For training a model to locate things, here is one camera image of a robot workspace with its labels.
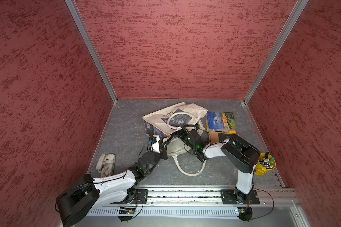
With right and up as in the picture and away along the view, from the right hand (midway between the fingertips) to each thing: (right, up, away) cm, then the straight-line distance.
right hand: (175, 131), depth 92 cm
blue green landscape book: (+35, +6, +11) cm, 37 cm away
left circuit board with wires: (-26, -39, -20) cm, 51 cm away
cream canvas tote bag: (-5, +5, -5) cm, 9 cm away
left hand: (-5, -6, -12) cm, 14 cm away
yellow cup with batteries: (+47, -15, -20) cm, 53 cm away
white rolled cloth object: (-41, -19, -10) cm, 47 cm away
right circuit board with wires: (+36, -40, -21) cm, 58 cm away
